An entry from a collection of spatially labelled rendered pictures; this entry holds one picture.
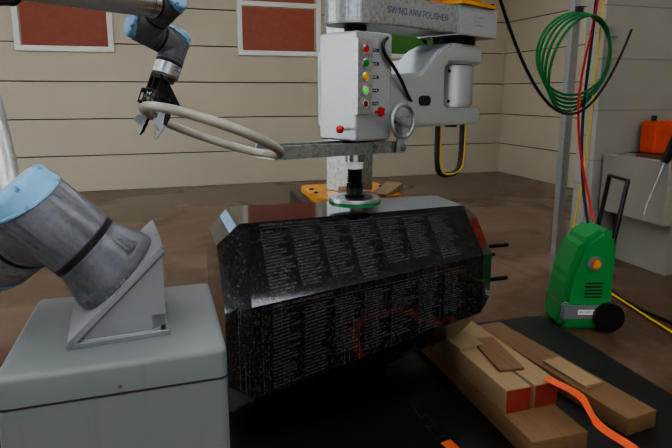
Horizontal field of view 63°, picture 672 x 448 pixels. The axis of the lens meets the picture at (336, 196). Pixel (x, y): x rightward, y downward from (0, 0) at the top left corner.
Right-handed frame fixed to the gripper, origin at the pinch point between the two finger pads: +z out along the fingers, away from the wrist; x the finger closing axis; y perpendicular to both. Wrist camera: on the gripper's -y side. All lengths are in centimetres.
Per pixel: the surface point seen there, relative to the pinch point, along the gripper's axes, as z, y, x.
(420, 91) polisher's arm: -55, -67, 73
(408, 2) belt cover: -84, -46, 62
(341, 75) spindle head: -46, -37, 47
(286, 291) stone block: 39, -29, 54
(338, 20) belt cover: -63, -28, 43
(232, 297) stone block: 47, -24, 37
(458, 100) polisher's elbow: -63, -94, 86
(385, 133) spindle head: -31, -54, 67
